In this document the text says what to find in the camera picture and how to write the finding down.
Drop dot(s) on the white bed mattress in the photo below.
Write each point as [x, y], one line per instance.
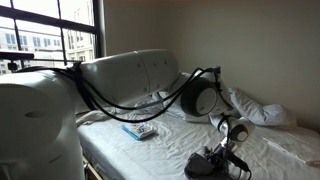
[160, 150]

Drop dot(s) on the black stereo camera bar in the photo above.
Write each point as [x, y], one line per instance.
[16, 55]

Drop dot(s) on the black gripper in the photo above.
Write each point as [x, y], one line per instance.
[221, 161]

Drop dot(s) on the colourful printed folded shirt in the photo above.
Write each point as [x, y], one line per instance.
[140, 130]

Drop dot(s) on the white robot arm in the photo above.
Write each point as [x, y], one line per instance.
[126, 76]

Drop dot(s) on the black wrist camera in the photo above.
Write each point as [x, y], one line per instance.
[238, 162]

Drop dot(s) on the pale grey duvet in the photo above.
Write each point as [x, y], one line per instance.
[173, 111]

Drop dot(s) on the black window frame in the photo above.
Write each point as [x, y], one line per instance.
[96, 30]

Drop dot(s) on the pale grey pillow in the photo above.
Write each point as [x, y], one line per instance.
[260, 111]

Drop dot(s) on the grey cloth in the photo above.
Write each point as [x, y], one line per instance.
[198, 166]

